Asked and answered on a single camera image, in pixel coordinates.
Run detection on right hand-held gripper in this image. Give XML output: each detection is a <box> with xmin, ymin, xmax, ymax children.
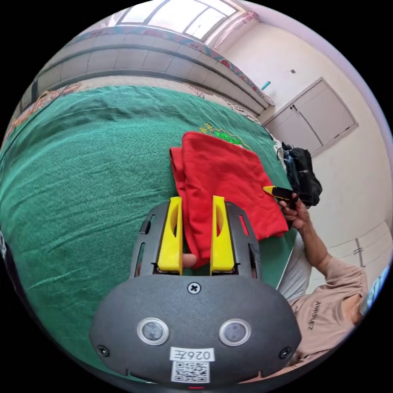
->
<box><xmin>262</xmin><ymin>185</ymin><xmax>299</xmax><ymax>211</ymax></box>

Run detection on person's right hand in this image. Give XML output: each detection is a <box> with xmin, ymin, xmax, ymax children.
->
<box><xmin>278</xmin><ymin>192</ymin><xmax>311</xmax><ymax>231</ymax></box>

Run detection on person's right forearm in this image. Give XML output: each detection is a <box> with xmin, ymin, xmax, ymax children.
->
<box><xmin>298</xmin><ymin>221</ymin><xmax>333</xmax><ymax>271</ymax></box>

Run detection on red short sleeve shirt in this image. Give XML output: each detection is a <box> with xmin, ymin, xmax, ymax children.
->
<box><xmin>169</xmin><ymin>131</ymin><xmax>289</xmax><ymax>270</ymax></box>

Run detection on white wall cupboard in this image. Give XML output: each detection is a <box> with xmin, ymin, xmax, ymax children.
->
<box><xmin>328</xmin><ymin>221</ymin><xmax>393</xmax><ymax>277</ymax></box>
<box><xmin>262</xmin><ymin>77</ymin><xmax>359</xmax><ymax>156</ymax></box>

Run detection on person's body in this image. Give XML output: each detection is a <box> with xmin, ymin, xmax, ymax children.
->
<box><xmin>276</xmin><ymin>235</ymin><xmax>373</xmax><ymax>366</ymax></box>

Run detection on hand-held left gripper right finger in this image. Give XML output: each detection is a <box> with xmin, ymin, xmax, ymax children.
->
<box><xmin>210</xmin><ymin>195</ymin><xmax>236</xmax><ymax>273</ymax></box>

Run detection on pile of clothes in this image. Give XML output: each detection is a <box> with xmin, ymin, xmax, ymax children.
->
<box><xmin>278</xmin><ymin>142</ymin><xmax>323</xmax><ymax>207</ymax></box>

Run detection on window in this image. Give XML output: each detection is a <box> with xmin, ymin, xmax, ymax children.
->
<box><xmin>116</xmin><ymin>0</ymin><xmax>239</xmax><ymax>41</ymax></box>

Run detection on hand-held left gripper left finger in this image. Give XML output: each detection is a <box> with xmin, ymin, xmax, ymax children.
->
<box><xmin>157</xmin><ymin>196</ymin><xmax>184</xmax><ymax>273</ymax></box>

